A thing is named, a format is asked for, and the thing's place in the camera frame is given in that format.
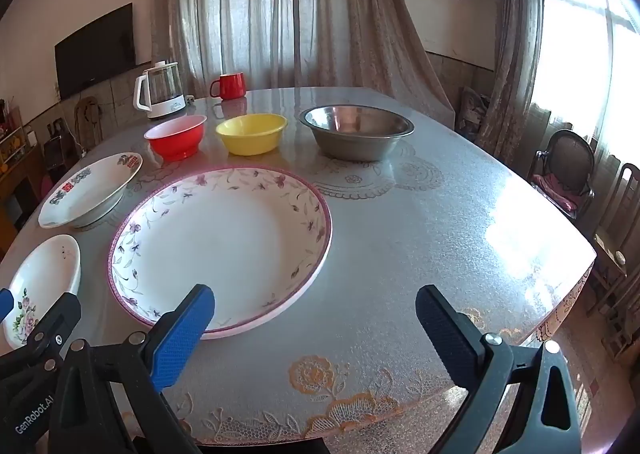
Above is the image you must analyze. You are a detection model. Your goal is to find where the white glass kettle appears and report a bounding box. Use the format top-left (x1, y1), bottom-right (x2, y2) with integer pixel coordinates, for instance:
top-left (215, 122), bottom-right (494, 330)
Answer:
top-left (133, 61), bottom-right (188, 121)

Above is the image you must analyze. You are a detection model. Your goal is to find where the red chair cushion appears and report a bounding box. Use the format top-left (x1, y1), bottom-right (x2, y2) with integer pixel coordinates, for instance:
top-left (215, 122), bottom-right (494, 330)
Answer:
top-left (531, 173), bottom-right (581, 211)

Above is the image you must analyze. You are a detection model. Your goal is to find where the white sheer curtain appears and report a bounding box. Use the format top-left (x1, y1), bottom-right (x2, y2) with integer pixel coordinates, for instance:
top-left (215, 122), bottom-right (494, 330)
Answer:
top-left (530, 0), bottom-right (640, 175)

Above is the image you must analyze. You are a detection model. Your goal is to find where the small white floral bowl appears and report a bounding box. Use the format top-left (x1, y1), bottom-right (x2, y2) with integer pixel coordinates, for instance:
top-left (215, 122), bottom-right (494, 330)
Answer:
top-left (2, 234), bottom-right (82, 351)

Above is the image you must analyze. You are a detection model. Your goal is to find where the carved wooden chair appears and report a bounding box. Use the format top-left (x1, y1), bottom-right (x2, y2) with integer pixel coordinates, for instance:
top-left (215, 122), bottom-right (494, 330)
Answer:
top-left (75, 96), bottom-right (104, 155)

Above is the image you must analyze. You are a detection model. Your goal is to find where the red mug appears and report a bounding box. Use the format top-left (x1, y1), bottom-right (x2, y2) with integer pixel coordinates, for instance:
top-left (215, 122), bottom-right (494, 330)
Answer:
top-left (209, 72), bottom-right (247, 100)

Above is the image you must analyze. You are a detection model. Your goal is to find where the large floral rimmed plate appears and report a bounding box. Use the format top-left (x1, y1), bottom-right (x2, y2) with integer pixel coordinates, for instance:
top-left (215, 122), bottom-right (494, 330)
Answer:
top-left (106, 165), bottom-right (333, 341)

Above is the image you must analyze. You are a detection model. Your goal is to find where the wooden cabinet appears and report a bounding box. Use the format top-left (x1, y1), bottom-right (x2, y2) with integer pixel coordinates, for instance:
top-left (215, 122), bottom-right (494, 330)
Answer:
top-left (0, 104), bottom-right (47, 255)

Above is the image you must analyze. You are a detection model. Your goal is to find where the deep plate with red print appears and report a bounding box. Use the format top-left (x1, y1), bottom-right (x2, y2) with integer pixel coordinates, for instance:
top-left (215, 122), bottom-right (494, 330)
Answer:
top-left (38, 152), bottom-right (144, 229)

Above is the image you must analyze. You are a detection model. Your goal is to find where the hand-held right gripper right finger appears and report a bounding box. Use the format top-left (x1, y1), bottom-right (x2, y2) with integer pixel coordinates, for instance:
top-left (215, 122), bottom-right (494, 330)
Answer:
top-left (415, 284), bottom-right (583, 454)

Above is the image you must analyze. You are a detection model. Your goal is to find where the dark small appliance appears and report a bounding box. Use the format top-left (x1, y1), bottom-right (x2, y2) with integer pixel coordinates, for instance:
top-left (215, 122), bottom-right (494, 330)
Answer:
top-left (44, 119), bottom-right (85, 169)

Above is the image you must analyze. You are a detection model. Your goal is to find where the red plastic bowl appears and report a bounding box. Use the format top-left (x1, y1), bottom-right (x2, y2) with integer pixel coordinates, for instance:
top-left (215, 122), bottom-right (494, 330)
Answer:
top-left (144, 115), bottom-right (208, 162)

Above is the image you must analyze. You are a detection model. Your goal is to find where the beige lace curtain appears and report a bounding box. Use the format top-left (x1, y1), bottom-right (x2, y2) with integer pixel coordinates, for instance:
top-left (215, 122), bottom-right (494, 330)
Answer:
top-left (475, 0), bottom-right (546, 169)
top-left (150, 0), bottom-right (456, 129)

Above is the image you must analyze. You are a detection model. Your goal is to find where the printed cushion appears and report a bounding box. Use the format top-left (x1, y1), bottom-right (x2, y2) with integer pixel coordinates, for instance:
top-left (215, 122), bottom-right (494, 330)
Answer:
top-left (460, 86), bottom-right (493, 139)

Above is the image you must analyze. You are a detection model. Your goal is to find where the black wall television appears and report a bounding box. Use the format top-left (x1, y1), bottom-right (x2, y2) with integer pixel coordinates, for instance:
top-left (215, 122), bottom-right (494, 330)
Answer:
top-left (54, 2), bottom-right (137, 101)

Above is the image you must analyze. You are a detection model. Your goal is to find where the yellow plastic bowl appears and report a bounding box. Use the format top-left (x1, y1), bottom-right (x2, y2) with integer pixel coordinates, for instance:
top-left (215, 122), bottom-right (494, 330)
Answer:
top-left (215, 114), bottom-right (289, 157)

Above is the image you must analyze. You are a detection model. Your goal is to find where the stainless steel bowl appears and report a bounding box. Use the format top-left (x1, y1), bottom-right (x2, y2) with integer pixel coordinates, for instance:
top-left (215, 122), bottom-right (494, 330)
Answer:
top-left (299, 104), bottom-right (416, 163)

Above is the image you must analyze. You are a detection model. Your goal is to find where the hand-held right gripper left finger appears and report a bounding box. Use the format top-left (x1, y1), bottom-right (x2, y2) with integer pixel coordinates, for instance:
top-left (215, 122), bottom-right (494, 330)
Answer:
top-left (47, 284), bottom-right (216, 454)

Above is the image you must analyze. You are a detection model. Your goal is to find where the round back cane chair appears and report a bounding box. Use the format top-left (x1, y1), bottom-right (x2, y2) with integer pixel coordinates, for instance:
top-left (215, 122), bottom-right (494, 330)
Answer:
top-left (527, 130), bottom-right (597, 222)

